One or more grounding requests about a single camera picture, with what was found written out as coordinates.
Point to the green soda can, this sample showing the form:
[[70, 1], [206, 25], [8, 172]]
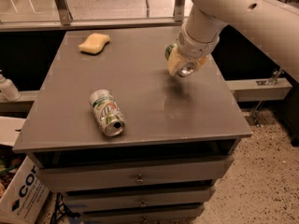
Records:
[[177, 64]]

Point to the middle grey drawer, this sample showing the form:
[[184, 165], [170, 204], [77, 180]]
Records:
[[139, 199]]

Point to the metal window post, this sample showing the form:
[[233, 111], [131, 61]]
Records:
[[179, 9], [64, 12]]

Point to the top grey drawer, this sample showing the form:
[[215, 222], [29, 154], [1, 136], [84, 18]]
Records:
[[132, 174]]

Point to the grey drawer cabinet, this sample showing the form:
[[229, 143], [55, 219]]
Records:
[[166, 118]]

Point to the white 7up can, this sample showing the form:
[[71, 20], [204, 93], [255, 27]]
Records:
[[107, 113]]

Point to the left metal window post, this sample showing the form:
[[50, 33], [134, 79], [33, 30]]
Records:
[[64, 12]]

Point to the grey drawer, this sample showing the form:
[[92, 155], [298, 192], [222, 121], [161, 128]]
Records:
[[132, 174], [144, 216], [139, 199]]

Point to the white plastic bottle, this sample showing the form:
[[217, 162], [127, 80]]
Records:
[[8, 88]]

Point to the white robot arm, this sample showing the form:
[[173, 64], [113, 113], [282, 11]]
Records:
[[270, 25]]

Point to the bottom grey drawer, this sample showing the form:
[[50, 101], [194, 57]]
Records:
[[144, 216]]

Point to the white cardboard box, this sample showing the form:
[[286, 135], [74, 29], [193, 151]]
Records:
[[25, 195]]

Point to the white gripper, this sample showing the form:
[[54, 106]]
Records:
[[196, 48]]

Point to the yellow sponge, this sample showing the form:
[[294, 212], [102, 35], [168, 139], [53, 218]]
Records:
[[94, 43]]

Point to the right metal window post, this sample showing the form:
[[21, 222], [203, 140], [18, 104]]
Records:
[[179, 9]]

